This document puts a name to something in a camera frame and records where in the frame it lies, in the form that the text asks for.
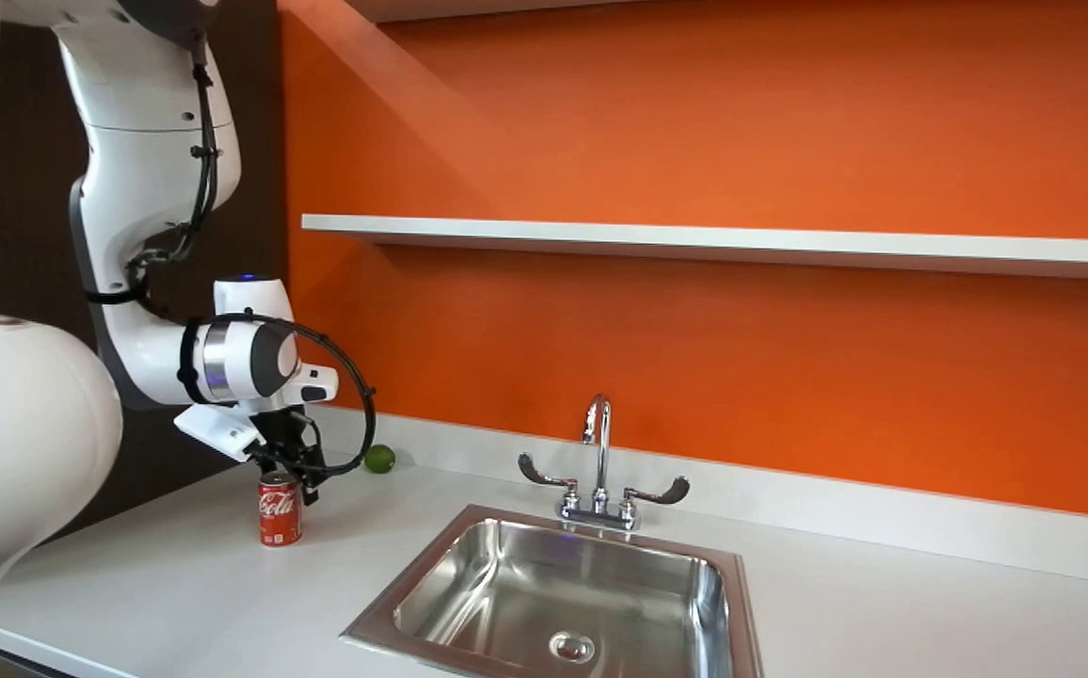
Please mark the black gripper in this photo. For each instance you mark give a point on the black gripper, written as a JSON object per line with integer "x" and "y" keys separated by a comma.
{"x": 289, "y": 440}

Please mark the red soda can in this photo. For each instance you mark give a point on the red soda can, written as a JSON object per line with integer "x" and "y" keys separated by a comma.
{"x": 280, "y": 511}

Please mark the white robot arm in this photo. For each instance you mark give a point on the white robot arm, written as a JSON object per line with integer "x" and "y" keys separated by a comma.
{"x": 161, "y": 160}

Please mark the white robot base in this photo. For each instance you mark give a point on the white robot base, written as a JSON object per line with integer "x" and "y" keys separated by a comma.
{"x": 59, "y": 429}

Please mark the green lime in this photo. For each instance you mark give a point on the green lime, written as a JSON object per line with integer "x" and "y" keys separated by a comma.
{"x": 381, "y": 462}

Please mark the stainless steel sink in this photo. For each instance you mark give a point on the stainless steel sink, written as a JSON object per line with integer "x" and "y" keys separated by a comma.
{"x": 517, "y": 597}

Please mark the chrome faucet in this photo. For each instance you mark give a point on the chrome faucet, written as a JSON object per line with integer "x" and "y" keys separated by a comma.
{"x": 601, "y": 506}

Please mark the dark brown cabinet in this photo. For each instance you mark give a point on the dark brown cabinet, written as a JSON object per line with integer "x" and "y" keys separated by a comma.
{"x": 43, "y": 153}

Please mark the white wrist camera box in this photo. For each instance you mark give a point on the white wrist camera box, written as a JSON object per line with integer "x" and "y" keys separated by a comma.
{"x": 225, "y": 429}

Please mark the white wall shelf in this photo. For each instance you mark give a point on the white wall shelf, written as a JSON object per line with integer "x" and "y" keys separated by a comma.
{"x": 974, "y": 252}

